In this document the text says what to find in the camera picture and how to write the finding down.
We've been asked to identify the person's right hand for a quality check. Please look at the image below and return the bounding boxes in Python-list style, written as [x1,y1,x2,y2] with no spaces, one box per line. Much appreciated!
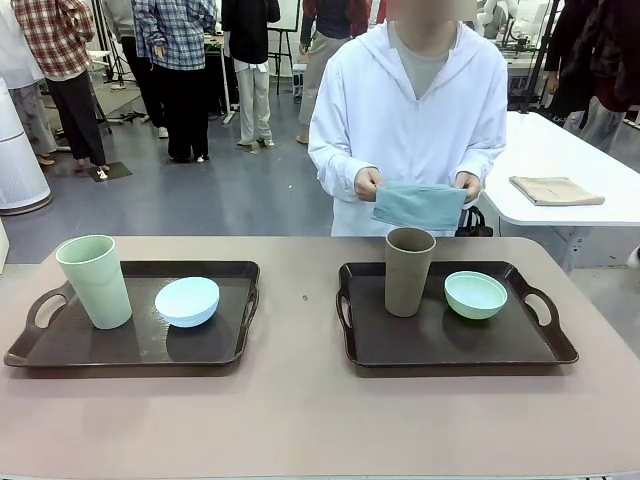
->
[353,167,386,204]

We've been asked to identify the person's left hand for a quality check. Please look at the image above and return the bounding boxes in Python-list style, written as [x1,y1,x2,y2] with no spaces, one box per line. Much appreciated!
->
[453,169,484,205]

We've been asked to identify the teal cloth mat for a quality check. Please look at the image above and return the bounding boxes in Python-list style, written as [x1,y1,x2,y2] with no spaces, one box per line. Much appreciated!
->
[370,182,469,238]

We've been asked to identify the beige cloth mat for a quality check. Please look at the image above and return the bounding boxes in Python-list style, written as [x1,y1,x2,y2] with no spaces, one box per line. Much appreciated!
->
[508,175,606,207]

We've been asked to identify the tall brown cup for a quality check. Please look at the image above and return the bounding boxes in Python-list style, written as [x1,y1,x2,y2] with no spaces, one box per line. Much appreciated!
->
[383,227,437,319]

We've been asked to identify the light green bowl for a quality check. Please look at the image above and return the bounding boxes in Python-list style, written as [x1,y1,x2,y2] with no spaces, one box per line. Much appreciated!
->
[443,270,509,319]

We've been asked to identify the light blue bowl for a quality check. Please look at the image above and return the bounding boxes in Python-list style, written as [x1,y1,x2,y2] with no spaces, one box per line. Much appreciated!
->
[153,277,221,329]

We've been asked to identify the tall light green cup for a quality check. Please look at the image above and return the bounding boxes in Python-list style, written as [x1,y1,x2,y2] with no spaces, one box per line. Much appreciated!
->
[54,235,134,331]

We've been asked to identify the person's right forearm white sleeve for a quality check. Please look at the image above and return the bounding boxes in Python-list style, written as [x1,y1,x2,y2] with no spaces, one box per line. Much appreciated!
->
[307,142,372,202]

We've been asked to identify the person's left forearm white sleeve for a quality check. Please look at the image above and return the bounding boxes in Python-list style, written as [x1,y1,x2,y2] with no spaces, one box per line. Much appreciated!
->
[467,142,508,201]

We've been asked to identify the dark brown serving tray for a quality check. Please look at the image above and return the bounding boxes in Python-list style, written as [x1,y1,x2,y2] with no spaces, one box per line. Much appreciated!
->
[3,259,261,370]
[335,259,580,370]

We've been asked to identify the person in white hoodie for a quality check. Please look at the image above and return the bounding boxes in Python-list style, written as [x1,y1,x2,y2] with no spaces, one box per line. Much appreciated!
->
[307,0,509,239]

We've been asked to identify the white side table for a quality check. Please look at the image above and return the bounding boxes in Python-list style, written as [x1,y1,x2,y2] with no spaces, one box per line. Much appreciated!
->
[479,110,640,274]

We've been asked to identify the background robot workstation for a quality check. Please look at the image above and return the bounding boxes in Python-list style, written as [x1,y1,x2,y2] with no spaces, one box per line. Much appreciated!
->
[472,0,556,114]

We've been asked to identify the person in beige skirt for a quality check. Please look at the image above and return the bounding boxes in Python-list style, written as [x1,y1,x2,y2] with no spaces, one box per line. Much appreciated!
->
[298,0,389,145]

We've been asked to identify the black easel stand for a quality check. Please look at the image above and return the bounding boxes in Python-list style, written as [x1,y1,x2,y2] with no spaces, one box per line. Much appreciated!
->
[267,0,302,96]

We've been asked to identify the person in dark red coat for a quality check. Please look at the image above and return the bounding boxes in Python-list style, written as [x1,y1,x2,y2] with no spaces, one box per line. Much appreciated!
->
[543,0,640,132]

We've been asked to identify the background desk with white legs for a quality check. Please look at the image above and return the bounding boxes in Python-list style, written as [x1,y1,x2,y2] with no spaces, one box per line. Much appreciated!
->
[202,37,242,125]

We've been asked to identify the person in white trousers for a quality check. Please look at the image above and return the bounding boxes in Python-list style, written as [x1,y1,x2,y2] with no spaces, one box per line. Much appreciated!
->
[221,0,282,149]

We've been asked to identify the person in blue plaid shirt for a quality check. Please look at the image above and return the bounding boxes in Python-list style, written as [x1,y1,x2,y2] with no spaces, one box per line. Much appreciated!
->
[132,0,211,164]

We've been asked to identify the person in black trousers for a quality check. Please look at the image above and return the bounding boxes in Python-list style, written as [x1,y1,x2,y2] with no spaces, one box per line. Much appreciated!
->
[102,0,169,140]

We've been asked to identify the black floor plate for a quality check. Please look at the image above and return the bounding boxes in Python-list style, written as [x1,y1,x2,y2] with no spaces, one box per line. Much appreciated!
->
[85,161,134,182]

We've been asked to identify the white cylindrical air purifier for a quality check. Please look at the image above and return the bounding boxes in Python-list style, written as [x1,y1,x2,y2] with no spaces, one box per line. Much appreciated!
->
[0,74,54,217]

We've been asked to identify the black bag with handles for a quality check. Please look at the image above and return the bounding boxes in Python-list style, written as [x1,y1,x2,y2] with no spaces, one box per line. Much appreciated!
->
[457,205,495,238]

